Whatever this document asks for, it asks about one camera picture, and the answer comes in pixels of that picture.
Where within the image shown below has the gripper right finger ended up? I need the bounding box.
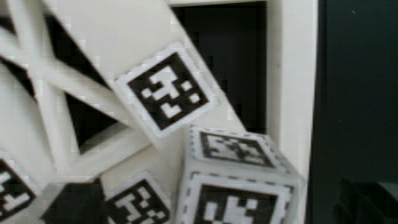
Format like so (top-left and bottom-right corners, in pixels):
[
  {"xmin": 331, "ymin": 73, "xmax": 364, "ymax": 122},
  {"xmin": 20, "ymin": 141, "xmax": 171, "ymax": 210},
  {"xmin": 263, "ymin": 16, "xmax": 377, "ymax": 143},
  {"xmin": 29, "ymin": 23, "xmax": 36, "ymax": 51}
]
[{"xmin": 332, "ymin": 179, "xmax": 398, "ymax": 224}]

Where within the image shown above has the white tagged cube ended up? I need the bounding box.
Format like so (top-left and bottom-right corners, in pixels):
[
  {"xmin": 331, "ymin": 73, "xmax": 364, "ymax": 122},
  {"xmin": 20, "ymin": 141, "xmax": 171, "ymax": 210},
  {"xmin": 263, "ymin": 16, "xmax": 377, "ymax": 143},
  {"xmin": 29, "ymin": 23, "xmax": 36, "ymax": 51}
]
[{"xmin": 173, "ymin": 126, "xmax": 304, "ymax": 224}]

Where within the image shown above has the white chair back frame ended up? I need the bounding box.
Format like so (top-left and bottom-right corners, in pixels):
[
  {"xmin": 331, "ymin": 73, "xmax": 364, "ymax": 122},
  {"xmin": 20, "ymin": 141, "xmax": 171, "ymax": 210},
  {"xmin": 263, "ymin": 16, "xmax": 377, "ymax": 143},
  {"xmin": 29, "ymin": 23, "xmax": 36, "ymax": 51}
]
[{"xmin": 0, "ymin": 0, "xmax": 247, "ymax": 224}]

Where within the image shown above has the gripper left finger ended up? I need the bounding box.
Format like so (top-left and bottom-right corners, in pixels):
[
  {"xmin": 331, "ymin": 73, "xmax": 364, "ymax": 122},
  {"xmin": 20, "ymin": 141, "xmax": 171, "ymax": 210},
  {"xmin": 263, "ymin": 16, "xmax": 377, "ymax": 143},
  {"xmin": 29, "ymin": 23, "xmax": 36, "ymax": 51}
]
[{"xmin": 41, "ymin": 182, "xmax": 109, "ymax": 224}]

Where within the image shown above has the white U-shaped fence frame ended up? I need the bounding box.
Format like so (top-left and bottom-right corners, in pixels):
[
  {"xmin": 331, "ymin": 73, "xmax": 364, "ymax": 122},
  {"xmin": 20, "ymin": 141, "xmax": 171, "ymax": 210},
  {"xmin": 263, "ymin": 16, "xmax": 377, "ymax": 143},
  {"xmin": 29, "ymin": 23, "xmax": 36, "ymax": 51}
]
[{"xmin": 169, "ymin": 0, "xmax": 318, "ymax": 224}]

